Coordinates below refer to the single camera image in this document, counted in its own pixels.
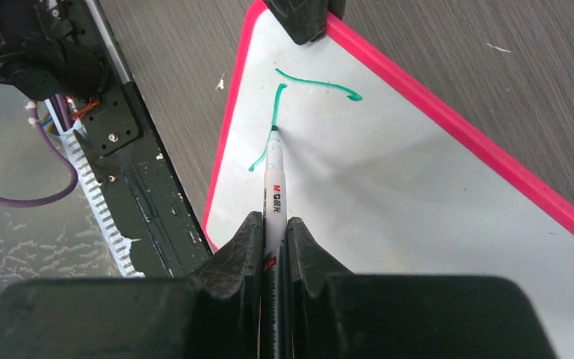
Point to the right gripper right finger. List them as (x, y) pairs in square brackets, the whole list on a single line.
[(340, 314)]

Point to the green whiteboard marker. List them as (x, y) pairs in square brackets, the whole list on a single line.
[(275, 317)]

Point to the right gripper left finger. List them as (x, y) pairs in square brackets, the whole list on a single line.
[(212, 312)]

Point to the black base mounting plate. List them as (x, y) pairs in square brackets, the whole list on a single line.
[(139, 184)]

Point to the aluminium slotted rail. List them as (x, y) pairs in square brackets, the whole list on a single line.
[(118, 245)]

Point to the whiteboard with pink frame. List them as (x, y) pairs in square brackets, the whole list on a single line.
[(385, 175)]

